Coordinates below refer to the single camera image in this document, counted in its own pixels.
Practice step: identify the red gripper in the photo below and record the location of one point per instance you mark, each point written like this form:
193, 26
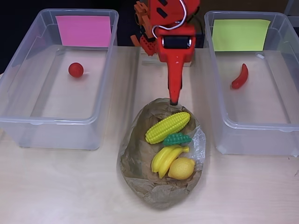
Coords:
175, 52

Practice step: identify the yellow toy corn cob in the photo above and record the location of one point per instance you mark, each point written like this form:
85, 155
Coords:
167, 128

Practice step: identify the green knobbly toy vegetable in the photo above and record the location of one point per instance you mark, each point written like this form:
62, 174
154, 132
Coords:
176, 139

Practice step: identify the red toy chili pepper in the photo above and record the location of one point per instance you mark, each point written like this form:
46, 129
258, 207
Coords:
240, 78

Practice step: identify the yellow toy banana bunch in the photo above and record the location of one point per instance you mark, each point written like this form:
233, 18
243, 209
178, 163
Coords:
163, 161

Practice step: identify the yellow toy lemon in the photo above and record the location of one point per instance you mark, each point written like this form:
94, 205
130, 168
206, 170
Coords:
181, 169

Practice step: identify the red tomato toy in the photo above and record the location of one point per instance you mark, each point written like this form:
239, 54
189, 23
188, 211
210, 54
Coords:
76, 70

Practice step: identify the clear plastic bin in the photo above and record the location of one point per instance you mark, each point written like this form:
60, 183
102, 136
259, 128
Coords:
58, 137
257, 140

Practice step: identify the wooden base block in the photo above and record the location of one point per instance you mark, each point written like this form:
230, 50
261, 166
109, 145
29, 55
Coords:
151, 62

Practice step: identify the yellow paper note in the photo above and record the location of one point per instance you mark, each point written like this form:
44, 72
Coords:
240, 35

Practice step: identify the pink paper note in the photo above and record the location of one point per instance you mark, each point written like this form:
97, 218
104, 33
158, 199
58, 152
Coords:
84, 31

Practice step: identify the crumpled brown paper bag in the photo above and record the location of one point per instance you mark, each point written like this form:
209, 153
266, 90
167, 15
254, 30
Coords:
163, 193

